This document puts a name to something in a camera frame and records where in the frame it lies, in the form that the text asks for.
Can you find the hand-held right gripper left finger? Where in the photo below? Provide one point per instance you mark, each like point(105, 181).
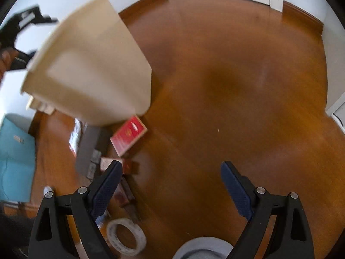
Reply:
point(103, 194)

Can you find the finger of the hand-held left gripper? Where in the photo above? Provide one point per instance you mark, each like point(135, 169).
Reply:
point(27, 56)
point(44, 19)

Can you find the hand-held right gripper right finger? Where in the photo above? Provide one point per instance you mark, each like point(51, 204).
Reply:
point(237, 191)

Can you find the dark grey box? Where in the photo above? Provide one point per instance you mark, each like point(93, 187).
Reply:
point(87, 148)

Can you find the red box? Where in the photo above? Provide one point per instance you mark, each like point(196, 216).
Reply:
point(128, 135)

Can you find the beige plastic waste bin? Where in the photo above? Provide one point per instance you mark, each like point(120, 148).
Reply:
point(91, 64)

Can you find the person's left hand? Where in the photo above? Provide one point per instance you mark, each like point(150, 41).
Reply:
point(4, 59)

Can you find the dark brown small box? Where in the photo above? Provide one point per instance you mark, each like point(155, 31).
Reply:
point(124, 193)

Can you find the clear plastic wrapper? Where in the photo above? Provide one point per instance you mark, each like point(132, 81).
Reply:
point(103, 217)

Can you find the white tape roll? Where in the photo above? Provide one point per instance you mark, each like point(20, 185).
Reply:
point(114, 234)

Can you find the red and white packet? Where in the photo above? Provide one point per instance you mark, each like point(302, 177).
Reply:
point(75, 137)

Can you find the blue storage box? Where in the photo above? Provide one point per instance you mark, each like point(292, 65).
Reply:
point(16, 162)

